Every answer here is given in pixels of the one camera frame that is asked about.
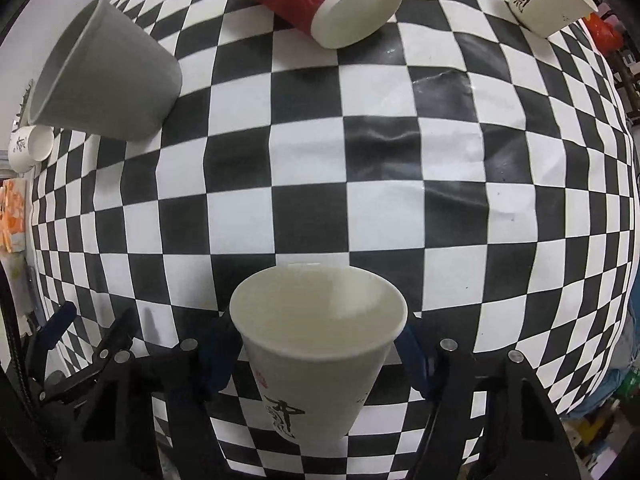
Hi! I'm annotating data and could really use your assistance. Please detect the white bamboo print paper cup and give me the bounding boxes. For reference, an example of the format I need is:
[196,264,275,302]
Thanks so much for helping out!
[229,263,408,445]

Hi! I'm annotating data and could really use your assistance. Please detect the white calligraphy cup left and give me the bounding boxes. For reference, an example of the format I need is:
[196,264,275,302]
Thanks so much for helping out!
[8,125,54,174]

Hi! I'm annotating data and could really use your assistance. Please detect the orange snack bag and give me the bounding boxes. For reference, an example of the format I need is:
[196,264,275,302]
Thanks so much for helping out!
[0,178,26,254]

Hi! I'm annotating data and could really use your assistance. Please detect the black white checkered tablecloth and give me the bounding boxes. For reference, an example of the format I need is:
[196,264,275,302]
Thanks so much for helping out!
[29,0,639,480]

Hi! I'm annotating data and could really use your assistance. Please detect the grey ribbed mug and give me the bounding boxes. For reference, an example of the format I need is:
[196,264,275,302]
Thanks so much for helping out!
[28,0,182,142]

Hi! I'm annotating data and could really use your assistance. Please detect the red plastic bag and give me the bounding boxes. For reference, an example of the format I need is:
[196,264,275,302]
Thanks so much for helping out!
[582,13,624,56]

